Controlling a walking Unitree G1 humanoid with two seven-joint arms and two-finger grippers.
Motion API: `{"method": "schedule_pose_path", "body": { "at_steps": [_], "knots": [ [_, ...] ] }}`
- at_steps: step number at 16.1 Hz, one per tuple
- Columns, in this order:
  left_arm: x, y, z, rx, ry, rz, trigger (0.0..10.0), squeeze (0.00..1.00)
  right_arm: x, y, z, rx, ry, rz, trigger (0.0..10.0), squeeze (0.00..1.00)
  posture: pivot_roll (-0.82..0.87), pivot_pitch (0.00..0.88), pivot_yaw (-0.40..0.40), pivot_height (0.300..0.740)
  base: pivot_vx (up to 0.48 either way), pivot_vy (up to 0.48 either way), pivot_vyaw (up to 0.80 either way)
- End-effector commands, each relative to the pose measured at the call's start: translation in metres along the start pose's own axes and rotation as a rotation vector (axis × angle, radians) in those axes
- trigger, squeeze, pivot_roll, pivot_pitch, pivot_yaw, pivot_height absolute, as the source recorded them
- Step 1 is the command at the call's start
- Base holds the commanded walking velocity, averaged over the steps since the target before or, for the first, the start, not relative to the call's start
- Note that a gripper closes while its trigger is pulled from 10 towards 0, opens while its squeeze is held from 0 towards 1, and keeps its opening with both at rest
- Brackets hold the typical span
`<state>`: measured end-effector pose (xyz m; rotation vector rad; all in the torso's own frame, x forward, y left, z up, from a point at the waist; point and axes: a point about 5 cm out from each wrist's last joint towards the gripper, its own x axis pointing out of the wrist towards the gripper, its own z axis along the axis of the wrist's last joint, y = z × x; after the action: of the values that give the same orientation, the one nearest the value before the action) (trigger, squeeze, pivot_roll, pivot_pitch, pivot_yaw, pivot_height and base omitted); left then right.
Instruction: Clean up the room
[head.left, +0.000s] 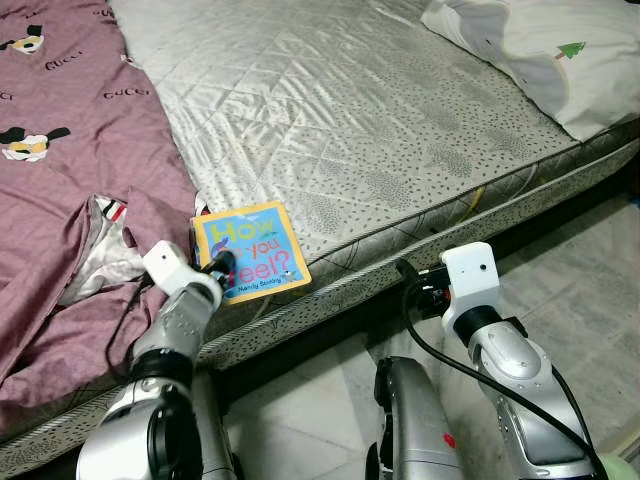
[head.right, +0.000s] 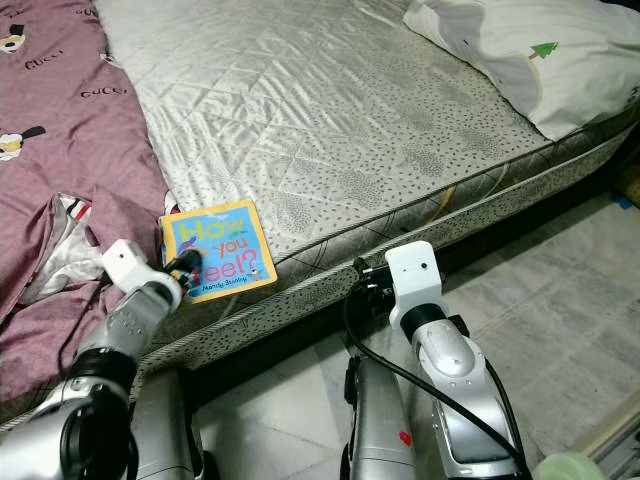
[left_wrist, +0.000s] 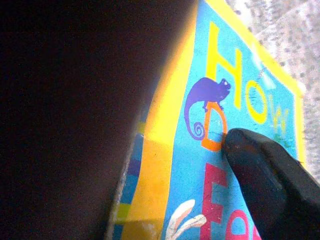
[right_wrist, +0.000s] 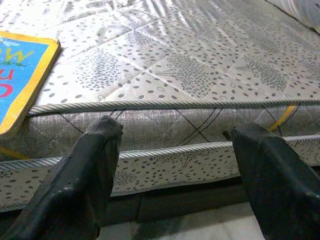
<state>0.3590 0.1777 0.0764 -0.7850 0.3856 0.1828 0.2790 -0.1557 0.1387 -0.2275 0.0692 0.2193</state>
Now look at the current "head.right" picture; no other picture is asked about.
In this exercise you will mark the yellow bordered children's book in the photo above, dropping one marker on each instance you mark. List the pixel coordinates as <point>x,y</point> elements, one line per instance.
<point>230,245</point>

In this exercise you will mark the purple cartoon print blanket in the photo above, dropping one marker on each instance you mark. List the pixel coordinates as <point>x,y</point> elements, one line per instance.
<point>80,120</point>

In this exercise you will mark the white pillow green tree print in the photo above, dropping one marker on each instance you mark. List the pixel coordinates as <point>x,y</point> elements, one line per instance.
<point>490,40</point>

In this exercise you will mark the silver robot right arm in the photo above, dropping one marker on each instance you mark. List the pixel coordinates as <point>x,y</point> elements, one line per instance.
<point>450,380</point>

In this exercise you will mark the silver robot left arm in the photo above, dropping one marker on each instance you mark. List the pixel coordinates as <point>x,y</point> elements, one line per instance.
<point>120,350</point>

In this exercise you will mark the silver robot right leg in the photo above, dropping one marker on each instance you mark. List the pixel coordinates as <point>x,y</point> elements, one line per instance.
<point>380,420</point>

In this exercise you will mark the silver robot leg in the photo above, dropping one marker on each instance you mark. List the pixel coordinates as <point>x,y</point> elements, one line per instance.
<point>380,420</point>
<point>170,430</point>

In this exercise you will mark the silver robot left leg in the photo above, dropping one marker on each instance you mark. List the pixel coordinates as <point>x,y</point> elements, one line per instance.
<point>170,430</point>

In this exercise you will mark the grey quilted mattress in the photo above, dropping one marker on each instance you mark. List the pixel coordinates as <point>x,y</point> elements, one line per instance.
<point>310,110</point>

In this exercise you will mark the pale green plastic object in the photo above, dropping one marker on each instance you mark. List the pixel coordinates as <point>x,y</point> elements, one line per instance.
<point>565,468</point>

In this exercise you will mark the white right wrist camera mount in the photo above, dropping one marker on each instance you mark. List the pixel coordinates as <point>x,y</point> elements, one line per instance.
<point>415,278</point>

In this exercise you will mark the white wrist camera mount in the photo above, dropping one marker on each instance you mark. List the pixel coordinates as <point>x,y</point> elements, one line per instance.
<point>415,278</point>
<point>128,265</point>

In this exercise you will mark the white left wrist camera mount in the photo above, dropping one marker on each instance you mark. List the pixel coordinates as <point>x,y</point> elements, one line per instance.
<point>128,265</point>

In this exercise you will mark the dark bed frame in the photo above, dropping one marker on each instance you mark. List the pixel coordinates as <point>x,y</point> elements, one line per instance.
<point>290,335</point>

